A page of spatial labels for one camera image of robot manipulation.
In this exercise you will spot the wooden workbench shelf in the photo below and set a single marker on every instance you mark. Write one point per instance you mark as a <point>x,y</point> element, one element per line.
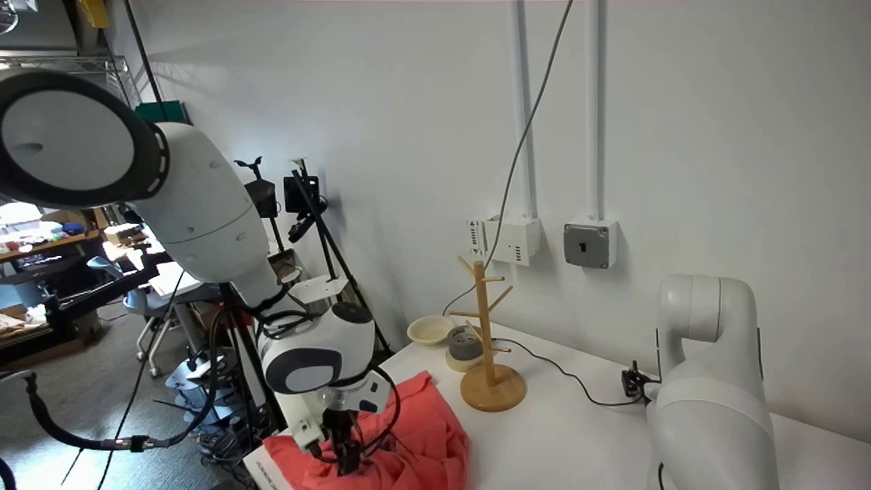
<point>43,247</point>

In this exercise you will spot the small black clamp camera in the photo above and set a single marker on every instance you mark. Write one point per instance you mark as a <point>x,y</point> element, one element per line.
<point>263,193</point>

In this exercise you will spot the white wall socket box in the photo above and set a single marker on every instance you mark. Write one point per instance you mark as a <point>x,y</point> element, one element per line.
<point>479,242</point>

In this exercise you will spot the cream shallow bowl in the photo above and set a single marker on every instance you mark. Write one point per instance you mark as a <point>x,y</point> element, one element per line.
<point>429,330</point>

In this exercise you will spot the wooden mug tree stand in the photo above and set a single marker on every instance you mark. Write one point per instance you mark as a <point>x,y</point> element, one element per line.
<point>490,364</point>

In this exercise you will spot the black camera on tripod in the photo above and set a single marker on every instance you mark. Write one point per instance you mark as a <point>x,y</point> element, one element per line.
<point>302,193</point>

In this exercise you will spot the coral orange sweatshirt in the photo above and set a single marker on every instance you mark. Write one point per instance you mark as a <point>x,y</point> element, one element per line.
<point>425,436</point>

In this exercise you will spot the white wall conduit pipe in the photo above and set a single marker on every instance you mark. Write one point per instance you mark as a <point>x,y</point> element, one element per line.
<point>596,111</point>
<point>527,111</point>

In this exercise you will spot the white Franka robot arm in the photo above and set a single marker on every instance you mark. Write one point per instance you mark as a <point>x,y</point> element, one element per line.
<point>199,209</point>

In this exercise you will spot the grey wall junction box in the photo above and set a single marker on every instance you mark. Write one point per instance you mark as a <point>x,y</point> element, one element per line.
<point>589,247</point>

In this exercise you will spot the white wall junction box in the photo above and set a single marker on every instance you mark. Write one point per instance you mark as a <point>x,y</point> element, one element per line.
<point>520,242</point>

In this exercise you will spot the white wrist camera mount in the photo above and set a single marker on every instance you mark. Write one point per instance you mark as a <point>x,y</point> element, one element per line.
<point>305,428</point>

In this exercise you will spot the grey office chair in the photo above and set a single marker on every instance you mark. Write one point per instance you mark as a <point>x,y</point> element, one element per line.
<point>167,310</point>

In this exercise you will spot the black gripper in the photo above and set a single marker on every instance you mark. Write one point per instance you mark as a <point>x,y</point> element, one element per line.
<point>340,427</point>

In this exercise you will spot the black arm base connector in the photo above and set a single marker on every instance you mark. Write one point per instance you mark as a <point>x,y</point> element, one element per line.
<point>634,383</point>

